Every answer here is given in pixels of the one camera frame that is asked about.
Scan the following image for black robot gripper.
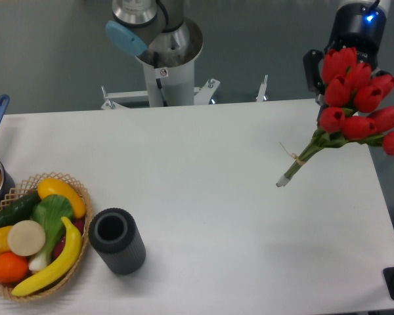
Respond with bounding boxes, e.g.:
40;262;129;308
303;3;387;106

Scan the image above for red tulip bouquet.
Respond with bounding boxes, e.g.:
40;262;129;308
276;47;394;187

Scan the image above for dark grey ribbed vase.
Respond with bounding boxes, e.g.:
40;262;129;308
89;208;146;275

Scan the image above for dark red toy vegetable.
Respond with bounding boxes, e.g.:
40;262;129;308
52;218;85;261

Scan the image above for green toy bok choy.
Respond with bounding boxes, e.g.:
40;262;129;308
29;194;74;273

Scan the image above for woven wicker basket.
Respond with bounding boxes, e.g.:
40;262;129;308
0;172;93;303

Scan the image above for yellow toy banana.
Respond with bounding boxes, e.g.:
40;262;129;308
11;217;82;297

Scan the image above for green toy cucumber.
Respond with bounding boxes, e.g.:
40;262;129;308
0;190;41;228

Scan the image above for beige round disc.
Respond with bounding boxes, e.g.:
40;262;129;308
7;220;46;257

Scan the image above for toy orange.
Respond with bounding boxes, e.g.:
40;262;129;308
0;251;28;284

